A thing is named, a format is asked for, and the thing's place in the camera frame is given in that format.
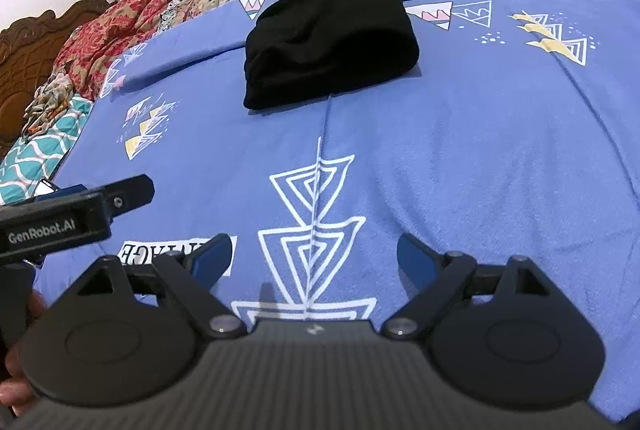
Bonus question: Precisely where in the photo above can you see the crumpled floral cloth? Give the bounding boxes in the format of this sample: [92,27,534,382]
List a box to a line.
[21,69,77,137]

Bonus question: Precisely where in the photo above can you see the blue printed bedsheet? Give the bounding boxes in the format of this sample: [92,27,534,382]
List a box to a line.
[30,0,640,421]

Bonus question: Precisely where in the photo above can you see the carved wooden headboard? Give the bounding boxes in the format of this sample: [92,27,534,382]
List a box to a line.
[0,0,112,161]

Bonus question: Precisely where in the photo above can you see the black pants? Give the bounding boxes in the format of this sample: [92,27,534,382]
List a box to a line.
[243,0,420,111]

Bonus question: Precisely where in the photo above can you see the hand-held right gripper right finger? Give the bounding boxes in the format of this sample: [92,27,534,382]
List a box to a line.
[382,233,557,340]

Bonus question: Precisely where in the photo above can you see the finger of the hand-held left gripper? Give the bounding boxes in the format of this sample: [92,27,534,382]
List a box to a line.
[97,174,156,217]

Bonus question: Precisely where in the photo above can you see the person's left hand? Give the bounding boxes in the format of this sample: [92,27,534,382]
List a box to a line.
[0,289,48,416]

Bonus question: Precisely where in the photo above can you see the teal patterned sheet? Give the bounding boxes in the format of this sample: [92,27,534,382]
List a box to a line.
[0,96,94,206]

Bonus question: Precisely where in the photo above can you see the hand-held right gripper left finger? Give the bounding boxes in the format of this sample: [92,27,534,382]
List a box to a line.
[75,234,247,340]

